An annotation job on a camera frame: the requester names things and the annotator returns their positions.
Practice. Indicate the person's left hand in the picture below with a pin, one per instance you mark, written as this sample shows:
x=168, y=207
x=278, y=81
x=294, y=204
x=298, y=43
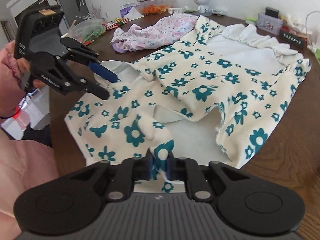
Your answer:
x=10, y=80

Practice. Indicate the checkered snack packet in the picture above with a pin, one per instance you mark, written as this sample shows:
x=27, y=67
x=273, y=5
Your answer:
x=116, y=23

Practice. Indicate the person's pink clothing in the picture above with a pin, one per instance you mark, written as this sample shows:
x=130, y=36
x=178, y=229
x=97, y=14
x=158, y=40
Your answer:
x=22, y=180

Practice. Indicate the dried lavender bunch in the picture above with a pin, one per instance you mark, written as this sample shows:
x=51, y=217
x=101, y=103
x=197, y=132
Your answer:
x=97, y=11

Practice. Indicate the grey refrigerator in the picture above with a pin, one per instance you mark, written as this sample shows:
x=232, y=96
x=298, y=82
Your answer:
x=71, y=2

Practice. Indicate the white plastic box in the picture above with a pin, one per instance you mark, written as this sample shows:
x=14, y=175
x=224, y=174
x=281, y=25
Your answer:
x=32, y=110

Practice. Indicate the red and black box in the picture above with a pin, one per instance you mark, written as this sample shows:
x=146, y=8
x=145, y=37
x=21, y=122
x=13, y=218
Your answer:
x=292, y=40

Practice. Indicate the lilac tin box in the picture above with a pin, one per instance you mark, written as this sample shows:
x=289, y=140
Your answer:
x=270, y=25

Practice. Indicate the pink floral garment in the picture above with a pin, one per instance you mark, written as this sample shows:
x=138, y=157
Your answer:
x=160, y=31

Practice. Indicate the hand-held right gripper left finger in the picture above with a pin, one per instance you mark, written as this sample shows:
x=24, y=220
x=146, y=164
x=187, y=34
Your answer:
x=150, y=166

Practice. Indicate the cream teal-flowered garment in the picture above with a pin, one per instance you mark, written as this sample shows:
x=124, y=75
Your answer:
x=200, y=90

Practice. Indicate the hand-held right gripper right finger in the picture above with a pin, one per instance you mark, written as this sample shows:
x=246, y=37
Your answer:
x=169, y=167

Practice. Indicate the black charger adapter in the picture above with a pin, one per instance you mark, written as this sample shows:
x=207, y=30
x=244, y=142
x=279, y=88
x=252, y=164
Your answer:
x=272, y=12

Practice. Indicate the crumpled white tissue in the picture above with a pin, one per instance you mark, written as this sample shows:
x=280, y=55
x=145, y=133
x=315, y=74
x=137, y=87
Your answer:
x=293, y=22

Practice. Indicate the green plastic bag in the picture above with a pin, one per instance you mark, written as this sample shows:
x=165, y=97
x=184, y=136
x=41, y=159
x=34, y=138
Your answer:
x=87, y=30

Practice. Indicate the purple tissue pack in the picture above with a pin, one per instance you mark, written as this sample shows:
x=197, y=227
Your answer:
x=127, y=11

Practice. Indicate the dark cabinet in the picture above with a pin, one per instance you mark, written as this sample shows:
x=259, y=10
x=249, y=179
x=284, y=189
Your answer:
x=17, y=15

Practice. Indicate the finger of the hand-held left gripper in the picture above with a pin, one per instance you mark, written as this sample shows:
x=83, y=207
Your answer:
x=97, y=91
x=105, y=72

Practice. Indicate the white robot lamp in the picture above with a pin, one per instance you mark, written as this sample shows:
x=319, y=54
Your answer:
x=202, y=0

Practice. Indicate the green tissue pack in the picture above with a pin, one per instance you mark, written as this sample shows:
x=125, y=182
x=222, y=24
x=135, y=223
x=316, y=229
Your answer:
x=252, y=20

